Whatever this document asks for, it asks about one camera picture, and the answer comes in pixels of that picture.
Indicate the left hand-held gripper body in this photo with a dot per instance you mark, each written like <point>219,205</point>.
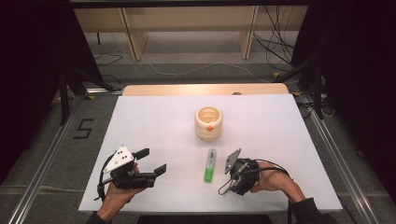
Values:
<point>129,181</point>

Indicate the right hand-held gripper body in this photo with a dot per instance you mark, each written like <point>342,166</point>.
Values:
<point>247,177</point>

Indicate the green highlighter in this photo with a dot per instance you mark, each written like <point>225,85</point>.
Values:
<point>210,169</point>

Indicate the cream ribbed pen holder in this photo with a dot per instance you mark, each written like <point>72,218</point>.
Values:
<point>208,133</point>

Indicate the person's left hand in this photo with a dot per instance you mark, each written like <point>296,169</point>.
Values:
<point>116,197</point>

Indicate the white table cover board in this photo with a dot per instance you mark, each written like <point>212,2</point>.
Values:
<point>149,124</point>

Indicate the dark table grommet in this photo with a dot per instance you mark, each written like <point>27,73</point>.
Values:
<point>236,93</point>

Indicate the black tripod stand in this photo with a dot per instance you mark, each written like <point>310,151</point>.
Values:
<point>63,99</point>

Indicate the black metal stand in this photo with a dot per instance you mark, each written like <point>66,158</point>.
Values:
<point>317,93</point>

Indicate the beige wooden desk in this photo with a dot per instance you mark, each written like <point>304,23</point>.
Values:
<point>137,37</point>

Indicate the black curtain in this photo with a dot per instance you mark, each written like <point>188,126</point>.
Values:
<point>358,62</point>
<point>31,62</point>

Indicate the aluminium floor rail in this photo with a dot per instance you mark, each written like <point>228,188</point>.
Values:
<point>342,168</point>
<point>40,171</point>

